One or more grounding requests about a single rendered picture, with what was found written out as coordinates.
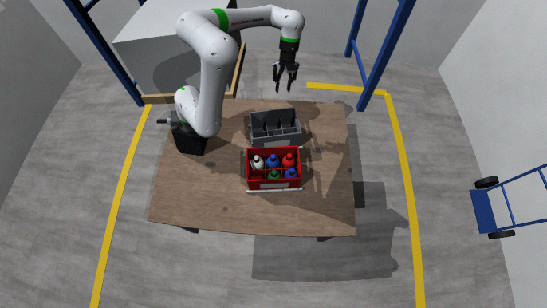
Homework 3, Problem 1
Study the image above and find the green bottle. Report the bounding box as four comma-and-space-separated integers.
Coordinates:
267, 170, 281, 179

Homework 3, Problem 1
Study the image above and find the dark red crate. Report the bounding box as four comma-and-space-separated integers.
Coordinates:
246, 146, 301, 191

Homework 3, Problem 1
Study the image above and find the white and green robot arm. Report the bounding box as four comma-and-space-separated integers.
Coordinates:
156, 5, 305, 138

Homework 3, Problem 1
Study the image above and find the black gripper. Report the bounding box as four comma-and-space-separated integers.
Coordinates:
273, 50, 300, 93

